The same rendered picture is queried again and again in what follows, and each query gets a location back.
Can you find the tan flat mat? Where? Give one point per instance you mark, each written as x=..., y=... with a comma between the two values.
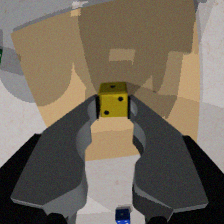
x=152, y=45

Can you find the yellow die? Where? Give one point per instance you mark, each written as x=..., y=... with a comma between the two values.
x=113, y=99

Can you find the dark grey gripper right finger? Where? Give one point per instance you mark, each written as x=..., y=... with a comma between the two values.
x=173, y=177

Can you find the blue die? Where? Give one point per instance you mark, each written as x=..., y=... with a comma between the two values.
x=122, y=216

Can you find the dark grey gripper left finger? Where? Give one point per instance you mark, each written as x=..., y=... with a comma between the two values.
x=47, y=175

